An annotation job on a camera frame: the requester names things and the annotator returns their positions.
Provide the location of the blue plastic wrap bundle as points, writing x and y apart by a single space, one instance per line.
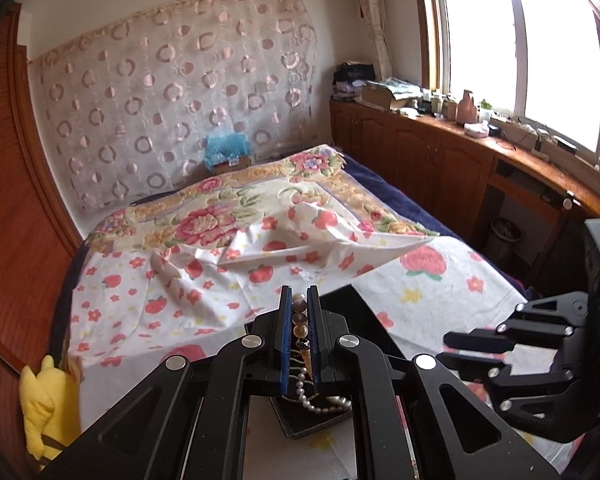
227 147

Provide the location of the green bottle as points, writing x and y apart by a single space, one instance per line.
486 110

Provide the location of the pink bottle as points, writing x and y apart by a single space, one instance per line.
466 109

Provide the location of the thin strawberry print sheet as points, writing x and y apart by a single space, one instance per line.
190 290

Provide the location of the floral bed sheet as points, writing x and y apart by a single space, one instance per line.
205 220

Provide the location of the navy bed sheet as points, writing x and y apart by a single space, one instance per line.
405 195

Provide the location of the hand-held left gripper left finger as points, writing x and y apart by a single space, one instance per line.
284 345

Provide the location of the wooden cabinet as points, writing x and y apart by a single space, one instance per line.
430 155

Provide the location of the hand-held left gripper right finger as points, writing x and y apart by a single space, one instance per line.
316 345

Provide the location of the black jewelry box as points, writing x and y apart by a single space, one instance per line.
370 320

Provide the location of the beige patterned curtain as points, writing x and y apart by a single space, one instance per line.
375 10

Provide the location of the grey waste bin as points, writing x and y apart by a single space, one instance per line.
505 237

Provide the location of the wooden framed window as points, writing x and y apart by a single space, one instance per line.
480 35

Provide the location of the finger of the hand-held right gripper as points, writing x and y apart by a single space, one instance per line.
475 341
465 364

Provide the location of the circle patterned wall cloth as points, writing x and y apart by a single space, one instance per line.
180 85

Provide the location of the small cardboard box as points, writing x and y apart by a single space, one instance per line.
232 165

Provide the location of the strawberry print towel blanket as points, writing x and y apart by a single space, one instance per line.
440 280

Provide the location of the pile of dark clothes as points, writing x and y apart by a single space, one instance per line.
350 80

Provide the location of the row of small bottles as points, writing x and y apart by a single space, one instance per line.
437 105

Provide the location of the cardboard box with papers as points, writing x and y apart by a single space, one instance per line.
385 95

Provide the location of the small black device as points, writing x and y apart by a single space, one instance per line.
566 145

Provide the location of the yellow plush toy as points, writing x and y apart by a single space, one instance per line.
45 400

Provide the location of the white tissue box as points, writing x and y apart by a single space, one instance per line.
476 130

